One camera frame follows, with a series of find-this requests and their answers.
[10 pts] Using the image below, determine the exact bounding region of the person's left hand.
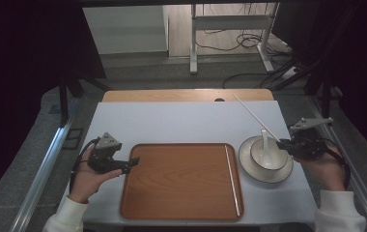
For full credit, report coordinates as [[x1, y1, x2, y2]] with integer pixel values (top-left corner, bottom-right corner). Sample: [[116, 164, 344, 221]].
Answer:
[[69, 144, 124, 205]]

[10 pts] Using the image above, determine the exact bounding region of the brown wooden tray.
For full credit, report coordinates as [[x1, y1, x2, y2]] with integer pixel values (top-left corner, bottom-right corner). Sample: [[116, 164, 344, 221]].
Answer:
[[119, 142, 245, 222]]

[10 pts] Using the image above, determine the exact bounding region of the black floor cables bundle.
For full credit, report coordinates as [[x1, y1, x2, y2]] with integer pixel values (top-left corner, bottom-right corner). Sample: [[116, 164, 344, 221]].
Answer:
[[193, 28, 301, 90]]

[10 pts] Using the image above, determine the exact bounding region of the white table sheet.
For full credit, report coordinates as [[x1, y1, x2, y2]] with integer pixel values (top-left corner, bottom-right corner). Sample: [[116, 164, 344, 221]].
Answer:
[[59, 100, 321, 226]]

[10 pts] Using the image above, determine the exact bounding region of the white power strip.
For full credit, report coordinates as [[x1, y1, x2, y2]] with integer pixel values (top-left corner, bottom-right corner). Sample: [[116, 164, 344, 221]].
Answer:
[[280, 65, 299, 81]]

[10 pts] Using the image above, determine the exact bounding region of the person's right hand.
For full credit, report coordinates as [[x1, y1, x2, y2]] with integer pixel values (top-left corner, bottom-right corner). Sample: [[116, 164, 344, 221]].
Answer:
[[293, 144, 349, 192]]

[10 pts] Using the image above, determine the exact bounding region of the white bowl with dark rim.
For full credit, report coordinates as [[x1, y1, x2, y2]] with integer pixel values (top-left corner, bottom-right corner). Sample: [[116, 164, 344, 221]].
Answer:
[[249, 137, 290, 171]]

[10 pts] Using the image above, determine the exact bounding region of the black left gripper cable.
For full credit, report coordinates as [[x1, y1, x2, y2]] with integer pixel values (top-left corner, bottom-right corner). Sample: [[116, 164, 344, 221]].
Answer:
[[69, 137, 101, 195]]

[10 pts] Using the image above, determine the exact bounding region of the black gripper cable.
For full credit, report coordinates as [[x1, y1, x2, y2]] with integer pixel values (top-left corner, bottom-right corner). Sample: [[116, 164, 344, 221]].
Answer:
[[319, 137, 353, 191], [69, 137, 101, 195]]

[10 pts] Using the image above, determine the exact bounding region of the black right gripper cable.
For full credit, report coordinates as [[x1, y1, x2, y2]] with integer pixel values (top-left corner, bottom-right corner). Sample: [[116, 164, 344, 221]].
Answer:
[[319, 137, 353, 191]]

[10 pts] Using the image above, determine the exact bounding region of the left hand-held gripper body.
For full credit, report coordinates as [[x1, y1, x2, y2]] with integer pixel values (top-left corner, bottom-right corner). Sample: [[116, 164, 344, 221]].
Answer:
[[87, 131, 130, 175]]

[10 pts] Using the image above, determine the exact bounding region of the white ceramic spoon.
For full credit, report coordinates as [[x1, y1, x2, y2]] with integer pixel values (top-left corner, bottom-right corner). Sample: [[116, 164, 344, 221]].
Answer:
[[260, 129, 278, 169]]

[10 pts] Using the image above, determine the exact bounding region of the dark curtain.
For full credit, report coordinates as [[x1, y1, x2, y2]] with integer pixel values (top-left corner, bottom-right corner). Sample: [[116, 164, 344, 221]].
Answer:
[[270, 0, 367, 163], [0, 0, 108, 209]]

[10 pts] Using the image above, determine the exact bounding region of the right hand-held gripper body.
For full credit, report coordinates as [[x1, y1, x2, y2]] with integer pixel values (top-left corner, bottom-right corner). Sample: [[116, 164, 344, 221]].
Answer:
[[289, 117, 335, 161]]

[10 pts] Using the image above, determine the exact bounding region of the white board panel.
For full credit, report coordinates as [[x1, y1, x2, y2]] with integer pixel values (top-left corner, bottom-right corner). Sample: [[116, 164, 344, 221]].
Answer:
[[82, 5, 170, 56]]

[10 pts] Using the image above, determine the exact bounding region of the aluminium rail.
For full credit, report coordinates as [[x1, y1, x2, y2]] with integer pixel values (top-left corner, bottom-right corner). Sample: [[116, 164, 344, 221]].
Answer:
[[9, 96, 83, 232], [306, 96, 367, 232]]

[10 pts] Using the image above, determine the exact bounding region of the white metal desk frame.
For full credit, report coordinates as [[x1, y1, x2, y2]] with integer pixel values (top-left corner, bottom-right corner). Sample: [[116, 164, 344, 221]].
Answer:
[[188, 3, 281, 75]]

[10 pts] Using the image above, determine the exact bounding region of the white plate with dark rim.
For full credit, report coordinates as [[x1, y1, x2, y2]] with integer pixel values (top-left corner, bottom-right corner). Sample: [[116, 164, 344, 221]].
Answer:
[[238, 134, 295, 185]]

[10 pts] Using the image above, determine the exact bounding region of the white chopstick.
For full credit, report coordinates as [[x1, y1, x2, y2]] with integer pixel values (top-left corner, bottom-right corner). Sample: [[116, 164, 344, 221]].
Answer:
[[224, 144, 241, 218], [233, 94, 281, 143]]

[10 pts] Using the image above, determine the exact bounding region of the black metal stand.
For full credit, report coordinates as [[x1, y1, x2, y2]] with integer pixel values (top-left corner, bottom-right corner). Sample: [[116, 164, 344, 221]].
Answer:
[[270, 57, 334, 120], [57, 76, 112, 128]]

